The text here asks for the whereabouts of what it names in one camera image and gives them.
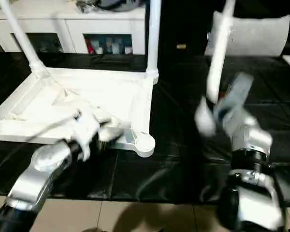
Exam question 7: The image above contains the grey pillow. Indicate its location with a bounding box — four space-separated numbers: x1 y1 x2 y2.
204 11 290 58

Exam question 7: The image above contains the white plastic table top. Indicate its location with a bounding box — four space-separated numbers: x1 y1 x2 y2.
0 66 160 159

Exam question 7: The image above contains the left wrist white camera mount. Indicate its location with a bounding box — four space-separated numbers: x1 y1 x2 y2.
71 112 112 162

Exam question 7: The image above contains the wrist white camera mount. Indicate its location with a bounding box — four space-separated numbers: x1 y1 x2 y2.
213 72 255 122
71 112 112 162

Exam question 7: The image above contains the black tangled item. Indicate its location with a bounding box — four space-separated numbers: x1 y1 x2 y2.
74 0 100 12

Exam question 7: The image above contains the black work surface mat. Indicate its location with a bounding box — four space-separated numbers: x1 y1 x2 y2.
0 52 290 208

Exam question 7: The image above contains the white sideboard with glass doors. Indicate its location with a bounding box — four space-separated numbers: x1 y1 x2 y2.
0 0 146 56

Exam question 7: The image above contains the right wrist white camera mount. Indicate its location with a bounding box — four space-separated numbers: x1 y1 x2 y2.
213 72 255 122

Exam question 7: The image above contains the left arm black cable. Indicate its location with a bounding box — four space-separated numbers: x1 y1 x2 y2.
21 115 81 146

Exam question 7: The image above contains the white plastic table leg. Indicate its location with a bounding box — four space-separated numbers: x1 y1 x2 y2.
194 0 235 136
144 0 160 85
0 0 51 78

